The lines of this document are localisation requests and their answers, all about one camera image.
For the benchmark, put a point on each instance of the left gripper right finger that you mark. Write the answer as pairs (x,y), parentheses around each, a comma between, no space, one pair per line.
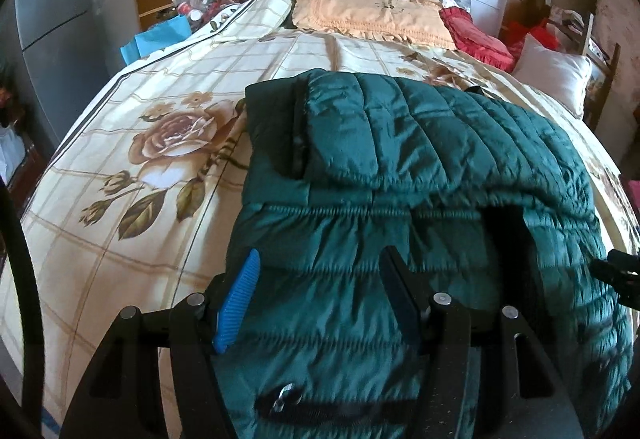
(486,375)

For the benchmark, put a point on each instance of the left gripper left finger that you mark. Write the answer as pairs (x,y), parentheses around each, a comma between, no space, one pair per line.
(153,367)

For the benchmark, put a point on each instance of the dark green puffer jacket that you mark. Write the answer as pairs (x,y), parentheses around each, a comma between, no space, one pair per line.
(484,200)

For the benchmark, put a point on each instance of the floral cream bedspread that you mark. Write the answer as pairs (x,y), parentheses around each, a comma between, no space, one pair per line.
(139,206)

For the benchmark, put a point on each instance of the wooden bedside chair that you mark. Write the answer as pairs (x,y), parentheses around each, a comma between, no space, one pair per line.
(569,32)

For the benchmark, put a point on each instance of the white satin pillow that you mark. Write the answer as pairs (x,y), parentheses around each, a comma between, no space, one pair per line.
(562,76)

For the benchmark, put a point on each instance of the dark wooden chair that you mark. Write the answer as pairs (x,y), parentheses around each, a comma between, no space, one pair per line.
(22,163)

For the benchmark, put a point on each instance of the red pillow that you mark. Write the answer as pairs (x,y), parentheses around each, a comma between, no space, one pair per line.
(471,40)

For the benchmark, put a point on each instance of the grey refrigerator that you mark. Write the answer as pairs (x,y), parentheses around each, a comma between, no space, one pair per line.
(52,53)

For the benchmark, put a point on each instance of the blue paper bag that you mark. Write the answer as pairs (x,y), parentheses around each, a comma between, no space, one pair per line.
(158,37)

